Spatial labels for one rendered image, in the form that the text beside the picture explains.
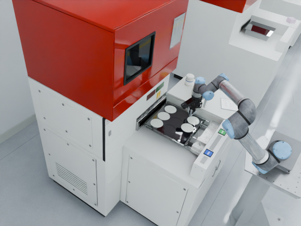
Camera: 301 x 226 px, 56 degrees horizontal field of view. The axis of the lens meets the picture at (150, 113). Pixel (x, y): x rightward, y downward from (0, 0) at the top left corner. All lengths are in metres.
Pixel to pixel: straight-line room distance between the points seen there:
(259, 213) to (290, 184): 0.65
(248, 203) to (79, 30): 1.95
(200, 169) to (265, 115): 2.39
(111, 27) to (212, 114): 1.24
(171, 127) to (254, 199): 0.94
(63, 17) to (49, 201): 1.80
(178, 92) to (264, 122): 1.86
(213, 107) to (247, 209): 0.96
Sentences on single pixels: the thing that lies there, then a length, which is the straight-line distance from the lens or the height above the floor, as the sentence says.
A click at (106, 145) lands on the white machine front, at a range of 1.93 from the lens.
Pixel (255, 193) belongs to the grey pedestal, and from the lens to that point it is 2.57.
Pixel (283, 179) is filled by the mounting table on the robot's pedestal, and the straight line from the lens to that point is 2.30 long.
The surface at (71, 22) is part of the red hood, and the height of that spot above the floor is 1.76.
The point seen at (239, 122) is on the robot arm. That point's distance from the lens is 1.79.
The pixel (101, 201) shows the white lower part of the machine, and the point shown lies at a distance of 2.51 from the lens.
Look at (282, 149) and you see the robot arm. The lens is 2.09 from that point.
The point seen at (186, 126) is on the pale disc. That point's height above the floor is 0.90.
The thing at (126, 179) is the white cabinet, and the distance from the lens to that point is 2.42.
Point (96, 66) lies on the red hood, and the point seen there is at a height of 1.57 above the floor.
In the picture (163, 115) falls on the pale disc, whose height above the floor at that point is 0.90.
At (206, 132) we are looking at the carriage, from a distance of 2.28.
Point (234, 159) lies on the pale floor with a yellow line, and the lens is 3.41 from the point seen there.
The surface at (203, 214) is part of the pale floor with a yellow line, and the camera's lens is 2.89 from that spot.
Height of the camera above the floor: 2.41
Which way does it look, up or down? 41 degrees down
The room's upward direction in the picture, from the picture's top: 8 degrees clockwise
